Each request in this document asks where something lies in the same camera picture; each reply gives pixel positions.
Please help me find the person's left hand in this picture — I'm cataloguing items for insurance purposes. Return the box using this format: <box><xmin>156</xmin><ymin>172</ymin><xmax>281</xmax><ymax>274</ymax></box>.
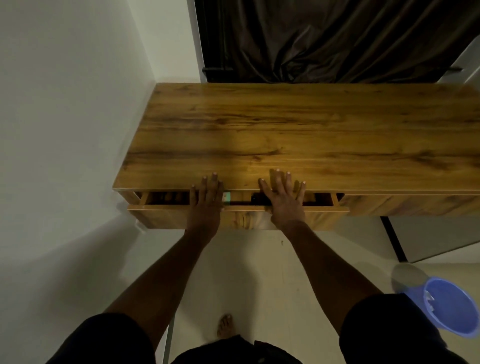
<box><xmin>187</xmin><ymin>172</ymin><xmax>226</xmax><ymax>232</ymax></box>

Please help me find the person's right hand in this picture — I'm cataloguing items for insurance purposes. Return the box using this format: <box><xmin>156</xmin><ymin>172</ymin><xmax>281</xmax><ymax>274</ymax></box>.
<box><xmin>258</xmin><ymin>169</ymin><xmax>307</xmax><ymax>229</ymax></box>

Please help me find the wooden drawer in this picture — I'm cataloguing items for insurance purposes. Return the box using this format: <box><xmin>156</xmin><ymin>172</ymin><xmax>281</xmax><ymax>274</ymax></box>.
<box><xmin>127</xmin><ymin>190</ymin><xmax>350</xmax><ymax>230</ymax></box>

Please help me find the person's right forearm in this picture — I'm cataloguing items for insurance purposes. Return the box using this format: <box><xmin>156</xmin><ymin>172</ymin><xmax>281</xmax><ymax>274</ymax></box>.
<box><xmin>275</xmin><ymin>220</ymin><xmax>385</xmax><ymax>336</ymax></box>

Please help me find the person's left forearm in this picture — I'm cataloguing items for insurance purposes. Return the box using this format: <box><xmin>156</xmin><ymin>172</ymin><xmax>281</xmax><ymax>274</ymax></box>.
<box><xmin>103</xmin><ymin>225</ymin><xmax>222</xmax><ymax>338</ymax></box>

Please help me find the wooden desk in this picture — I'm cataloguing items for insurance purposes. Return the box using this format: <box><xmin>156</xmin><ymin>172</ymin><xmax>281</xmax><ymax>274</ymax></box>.
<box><xmin>112</xmin><ymin>82</ymin><xmax>480</xmax><ymax>230</ymax></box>

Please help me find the person's bare foot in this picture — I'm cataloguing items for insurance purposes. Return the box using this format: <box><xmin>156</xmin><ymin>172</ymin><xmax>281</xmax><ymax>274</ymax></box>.
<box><xmin>216</xmin><ymin>314</ymin><xmax>238</xmax><ymax>338</ymax></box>

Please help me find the grey round lid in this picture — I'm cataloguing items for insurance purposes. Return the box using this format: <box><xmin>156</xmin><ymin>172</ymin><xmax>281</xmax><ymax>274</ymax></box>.
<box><xmin>391</xmin><ymin>263</ymin><xmax>429</xmax><ymax>296</ymax></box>

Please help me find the white panel with black edge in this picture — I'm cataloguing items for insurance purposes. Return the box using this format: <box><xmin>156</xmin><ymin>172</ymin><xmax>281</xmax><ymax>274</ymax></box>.
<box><xmin>380</xmin><ymin>216</ymin><xmax>480</xmax><ymax>263</ymax></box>

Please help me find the dark brown curtain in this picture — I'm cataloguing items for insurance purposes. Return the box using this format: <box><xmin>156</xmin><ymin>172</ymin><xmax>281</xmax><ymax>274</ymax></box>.
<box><xmin>204</xmin><ymin>0</ymin><xmax>480</xmax><ymax>84</ymax></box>

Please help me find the black shirt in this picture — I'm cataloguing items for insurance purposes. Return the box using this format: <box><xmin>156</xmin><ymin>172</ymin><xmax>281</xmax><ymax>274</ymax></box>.
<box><xmin>46</xmin><ymin>293</ymin><xmax>470</xmax><ymax>364</ymax></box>

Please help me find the blue plastic bucket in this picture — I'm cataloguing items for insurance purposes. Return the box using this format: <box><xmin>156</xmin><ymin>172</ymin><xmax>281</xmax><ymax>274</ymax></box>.
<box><xmin>422</xmin><ymin>277</ymin><xmax>480</xmax><ymax>335</ymax></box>

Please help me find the white cabinet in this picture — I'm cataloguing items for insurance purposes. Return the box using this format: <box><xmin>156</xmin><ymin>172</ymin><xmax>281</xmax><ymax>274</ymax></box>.
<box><xmin>438</xmin><ymin>44</ymin><xmax>480</xmax><ymax>85</ymax></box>

